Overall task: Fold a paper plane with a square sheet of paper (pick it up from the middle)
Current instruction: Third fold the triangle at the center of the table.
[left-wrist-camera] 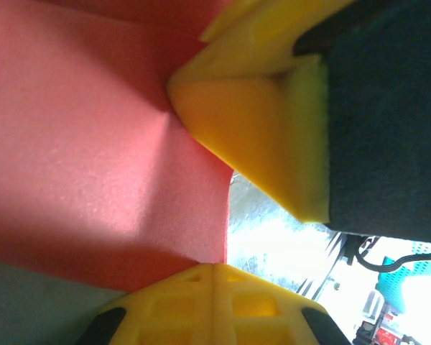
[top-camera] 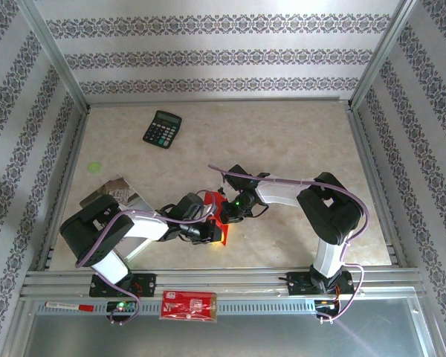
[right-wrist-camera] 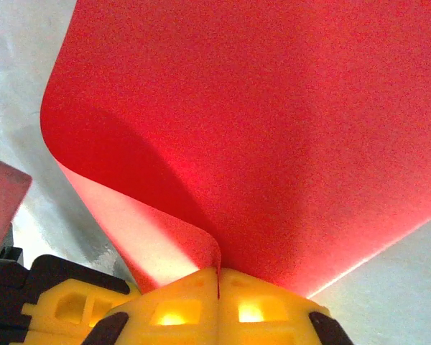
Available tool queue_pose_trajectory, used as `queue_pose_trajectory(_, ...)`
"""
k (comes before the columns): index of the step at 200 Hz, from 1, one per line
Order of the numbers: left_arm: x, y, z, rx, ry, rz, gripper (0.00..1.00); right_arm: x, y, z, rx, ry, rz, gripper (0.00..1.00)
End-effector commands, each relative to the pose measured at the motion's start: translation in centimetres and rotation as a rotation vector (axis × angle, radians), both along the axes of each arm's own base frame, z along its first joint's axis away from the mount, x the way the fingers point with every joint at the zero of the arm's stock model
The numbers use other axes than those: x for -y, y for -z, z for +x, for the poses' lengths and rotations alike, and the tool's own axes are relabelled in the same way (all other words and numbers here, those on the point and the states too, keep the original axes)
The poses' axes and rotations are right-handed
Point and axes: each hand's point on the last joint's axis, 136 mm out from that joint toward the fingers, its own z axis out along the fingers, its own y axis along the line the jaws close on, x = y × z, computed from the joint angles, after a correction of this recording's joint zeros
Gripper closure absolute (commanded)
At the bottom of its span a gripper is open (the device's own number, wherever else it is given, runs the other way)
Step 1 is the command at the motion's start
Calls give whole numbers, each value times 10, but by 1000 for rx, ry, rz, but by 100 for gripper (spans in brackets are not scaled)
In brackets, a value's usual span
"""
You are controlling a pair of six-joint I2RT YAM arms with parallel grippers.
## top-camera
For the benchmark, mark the small green round sticker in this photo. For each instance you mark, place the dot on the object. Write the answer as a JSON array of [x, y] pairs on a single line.
[[94, 167]]

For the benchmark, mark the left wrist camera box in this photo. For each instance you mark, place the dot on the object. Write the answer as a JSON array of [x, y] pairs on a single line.
[[190, 204]]

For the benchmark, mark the black desk calculator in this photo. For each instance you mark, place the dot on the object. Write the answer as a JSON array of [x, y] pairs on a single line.
[[163, 130]]

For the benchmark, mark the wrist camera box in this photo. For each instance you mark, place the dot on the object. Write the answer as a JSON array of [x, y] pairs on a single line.
[[190, 204], [238, 176]]

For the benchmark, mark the small circuit board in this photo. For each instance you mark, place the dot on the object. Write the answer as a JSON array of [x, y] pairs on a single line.
[[326, 305], [122, 306]]

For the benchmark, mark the red square paper sheet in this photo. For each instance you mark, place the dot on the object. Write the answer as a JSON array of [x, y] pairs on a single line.
[[211, 198]]

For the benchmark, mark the aluminium table edge rail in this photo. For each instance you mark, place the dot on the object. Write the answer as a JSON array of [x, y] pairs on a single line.
[[375, 186], [67, 186], [215, 100]]

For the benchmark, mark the white paperback book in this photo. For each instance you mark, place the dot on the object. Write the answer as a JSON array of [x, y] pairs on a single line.
[[122, 189]]

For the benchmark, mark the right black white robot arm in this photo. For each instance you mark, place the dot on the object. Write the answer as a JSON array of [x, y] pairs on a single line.
[[331, 215]]

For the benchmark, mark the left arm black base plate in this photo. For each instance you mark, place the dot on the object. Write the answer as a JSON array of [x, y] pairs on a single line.
[[146, 284]]

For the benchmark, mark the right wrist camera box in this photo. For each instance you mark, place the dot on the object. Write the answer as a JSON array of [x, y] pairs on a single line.
[[238, 176]]

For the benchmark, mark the grey metal sheet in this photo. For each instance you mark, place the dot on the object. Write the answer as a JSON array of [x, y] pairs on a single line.
[[226, 338]]

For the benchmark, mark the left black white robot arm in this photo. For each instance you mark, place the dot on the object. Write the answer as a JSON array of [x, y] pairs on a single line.
[[93, 230]]

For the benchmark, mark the aluminium corner post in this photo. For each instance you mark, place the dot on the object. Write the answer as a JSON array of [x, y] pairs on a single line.
[[55, 56], [381, 56]]

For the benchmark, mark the long aluminium mounting rail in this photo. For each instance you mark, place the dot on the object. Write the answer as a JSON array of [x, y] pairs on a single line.
[[226, 279]]

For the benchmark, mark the red white marker pen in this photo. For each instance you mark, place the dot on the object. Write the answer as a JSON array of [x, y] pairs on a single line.
[[68, 306]]

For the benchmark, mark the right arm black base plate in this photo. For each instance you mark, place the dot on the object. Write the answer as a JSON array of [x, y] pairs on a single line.
[[297, 284]]

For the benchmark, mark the red foil packet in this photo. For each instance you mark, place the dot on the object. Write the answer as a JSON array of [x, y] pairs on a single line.
[[189, 305]]

